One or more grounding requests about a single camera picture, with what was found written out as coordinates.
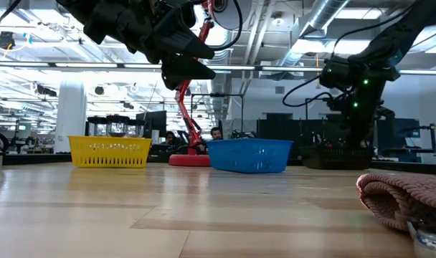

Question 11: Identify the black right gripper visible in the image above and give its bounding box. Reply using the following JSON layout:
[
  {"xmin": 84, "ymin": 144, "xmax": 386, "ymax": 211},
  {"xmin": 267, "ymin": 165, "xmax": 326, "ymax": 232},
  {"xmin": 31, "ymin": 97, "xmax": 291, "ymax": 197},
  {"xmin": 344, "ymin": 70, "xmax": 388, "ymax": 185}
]
[{"xmin": 346, "ymin": 110, "xmax": 376, "ymax": 148}]

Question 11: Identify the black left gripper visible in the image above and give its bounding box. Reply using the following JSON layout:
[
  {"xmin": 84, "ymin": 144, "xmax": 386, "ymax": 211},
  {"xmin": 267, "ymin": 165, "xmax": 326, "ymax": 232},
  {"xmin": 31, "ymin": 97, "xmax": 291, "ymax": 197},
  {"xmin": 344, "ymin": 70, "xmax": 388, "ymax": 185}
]
[{"xmin": 83, "ymin": 0, "xmax": 217, "ymax": 91}]

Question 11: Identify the pink cloth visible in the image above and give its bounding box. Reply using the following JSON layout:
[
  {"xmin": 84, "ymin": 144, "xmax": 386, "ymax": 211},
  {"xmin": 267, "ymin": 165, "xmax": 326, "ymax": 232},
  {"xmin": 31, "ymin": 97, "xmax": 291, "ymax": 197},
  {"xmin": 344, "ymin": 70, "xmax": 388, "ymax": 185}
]
[{"xmin": 356, "ymin": 173, "xmax": 436, "ymax": 258}]

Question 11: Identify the black plastic basket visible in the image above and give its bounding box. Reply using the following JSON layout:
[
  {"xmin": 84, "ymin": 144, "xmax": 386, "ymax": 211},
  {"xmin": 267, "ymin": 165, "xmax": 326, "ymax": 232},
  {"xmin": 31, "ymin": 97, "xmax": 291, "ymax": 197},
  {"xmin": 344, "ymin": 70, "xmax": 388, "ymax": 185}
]
[{"xmin": 300, "ymin": 145, "xmax": 374, "ymax": 171}]

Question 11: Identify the black monitor workstation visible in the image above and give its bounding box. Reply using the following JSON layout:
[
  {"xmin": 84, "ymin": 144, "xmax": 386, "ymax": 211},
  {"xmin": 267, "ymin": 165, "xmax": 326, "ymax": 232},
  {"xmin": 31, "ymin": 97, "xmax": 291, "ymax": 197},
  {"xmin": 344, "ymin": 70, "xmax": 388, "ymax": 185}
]
[{"xmin": 377, "ymin": 117, "xmax": 436, "ymax": 163}]

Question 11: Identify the black monitor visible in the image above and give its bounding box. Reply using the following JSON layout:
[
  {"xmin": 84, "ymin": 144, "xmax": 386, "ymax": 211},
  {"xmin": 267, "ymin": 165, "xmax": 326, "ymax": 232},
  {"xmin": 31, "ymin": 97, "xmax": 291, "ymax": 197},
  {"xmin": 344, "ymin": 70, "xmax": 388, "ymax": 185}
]
[{"xmin": 135, "ymin": 110, "xmax": 168, "ymax": 139}]

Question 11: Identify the long strip light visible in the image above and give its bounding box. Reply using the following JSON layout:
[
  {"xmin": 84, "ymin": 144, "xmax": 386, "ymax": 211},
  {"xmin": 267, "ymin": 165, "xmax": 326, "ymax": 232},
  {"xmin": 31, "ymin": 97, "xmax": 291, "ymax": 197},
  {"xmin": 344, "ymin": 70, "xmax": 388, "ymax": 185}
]
[{"xmin": 0, "ymin": 61, "xmax": 436, "ymax": 75}]

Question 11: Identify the red desk lamp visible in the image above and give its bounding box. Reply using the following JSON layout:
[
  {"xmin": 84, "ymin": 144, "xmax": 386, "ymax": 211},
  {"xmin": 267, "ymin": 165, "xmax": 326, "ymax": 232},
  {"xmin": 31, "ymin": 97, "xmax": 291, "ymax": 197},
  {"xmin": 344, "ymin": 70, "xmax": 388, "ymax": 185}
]
[{"xmin": 169, "ymin": 0, "xmax": 253, "ymax": 168}]

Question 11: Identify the blue plastic basket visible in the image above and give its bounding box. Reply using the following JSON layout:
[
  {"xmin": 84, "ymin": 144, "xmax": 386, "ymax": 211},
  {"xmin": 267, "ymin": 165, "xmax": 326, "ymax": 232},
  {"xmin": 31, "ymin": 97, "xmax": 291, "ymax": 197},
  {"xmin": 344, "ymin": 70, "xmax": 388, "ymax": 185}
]
[{"xmin": 206, "ymin": 138, "xmax": 294, "ymax": 174}]

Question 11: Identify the yellow plastic basket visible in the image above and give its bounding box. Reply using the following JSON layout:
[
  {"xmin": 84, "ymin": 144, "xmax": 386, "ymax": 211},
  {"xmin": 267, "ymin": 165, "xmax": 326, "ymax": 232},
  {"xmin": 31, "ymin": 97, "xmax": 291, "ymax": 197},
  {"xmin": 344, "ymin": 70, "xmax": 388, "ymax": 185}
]
[{"xmin": 67, "ymin": 135, "xmax": 153, "ymax": 168}]

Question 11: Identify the white pillar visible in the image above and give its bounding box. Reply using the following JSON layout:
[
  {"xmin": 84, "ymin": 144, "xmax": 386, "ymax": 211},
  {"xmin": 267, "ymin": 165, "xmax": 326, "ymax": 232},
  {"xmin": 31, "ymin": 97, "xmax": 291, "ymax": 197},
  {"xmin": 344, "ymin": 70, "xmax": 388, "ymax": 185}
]
[{"xmin": 54, "ymin": 71, "xmax": 88, "ymax": 154}]

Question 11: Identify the black ceiling device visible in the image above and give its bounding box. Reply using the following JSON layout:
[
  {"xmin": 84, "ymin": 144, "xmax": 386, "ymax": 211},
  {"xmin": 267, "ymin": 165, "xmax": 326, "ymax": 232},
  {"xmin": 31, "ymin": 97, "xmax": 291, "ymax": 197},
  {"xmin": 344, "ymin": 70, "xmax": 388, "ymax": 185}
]
[{"xmin": 0, "ymin": 31, "xmax": 16, "ymax": 50}]

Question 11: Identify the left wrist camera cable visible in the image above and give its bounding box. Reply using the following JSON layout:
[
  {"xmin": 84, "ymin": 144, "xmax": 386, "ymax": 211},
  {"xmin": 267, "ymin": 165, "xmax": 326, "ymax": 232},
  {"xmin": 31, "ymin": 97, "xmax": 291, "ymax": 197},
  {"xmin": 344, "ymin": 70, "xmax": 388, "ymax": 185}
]
[{"xmin": 209, "ymin": 0, "xmax": 244, "ymax": 52}]

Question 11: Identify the looped right arm black cable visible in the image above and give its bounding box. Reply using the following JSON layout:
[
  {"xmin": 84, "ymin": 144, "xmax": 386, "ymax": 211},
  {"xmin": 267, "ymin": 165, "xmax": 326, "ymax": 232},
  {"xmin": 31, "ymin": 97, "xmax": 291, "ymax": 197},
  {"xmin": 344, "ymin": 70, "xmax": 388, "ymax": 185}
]
[{"xmin": 282, "ymin": 5, "xmax": 414, "ymax": 108}]

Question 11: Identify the black partition wall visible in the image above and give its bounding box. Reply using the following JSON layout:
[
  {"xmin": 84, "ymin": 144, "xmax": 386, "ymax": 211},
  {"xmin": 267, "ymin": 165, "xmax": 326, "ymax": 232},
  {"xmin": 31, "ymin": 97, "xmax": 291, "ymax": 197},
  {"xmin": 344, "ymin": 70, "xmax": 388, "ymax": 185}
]
[{"xmin": 256, "ymin": 113, "xmax": 348, "ymax": 148}]

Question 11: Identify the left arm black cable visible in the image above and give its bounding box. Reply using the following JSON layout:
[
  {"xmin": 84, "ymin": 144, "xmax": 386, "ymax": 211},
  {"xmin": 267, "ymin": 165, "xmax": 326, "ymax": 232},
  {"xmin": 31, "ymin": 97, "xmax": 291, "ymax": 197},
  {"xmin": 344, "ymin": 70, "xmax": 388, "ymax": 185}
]
[{"xmin": 0, "ymin": 0, "xmax": 22, "ymax": 39}]

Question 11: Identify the black aluminium table frame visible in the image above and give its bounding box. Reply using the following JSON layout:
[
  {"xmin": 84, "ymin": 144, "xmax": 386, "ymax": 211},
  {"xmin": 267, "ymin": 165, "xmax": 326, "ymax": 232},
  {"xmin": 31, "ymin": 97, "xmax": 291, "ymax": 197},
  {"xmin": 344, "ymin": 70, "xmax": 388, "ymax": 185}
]
[{"xmin": 0, "ymin": 153, "xmax": 436, "ymax": 176}]

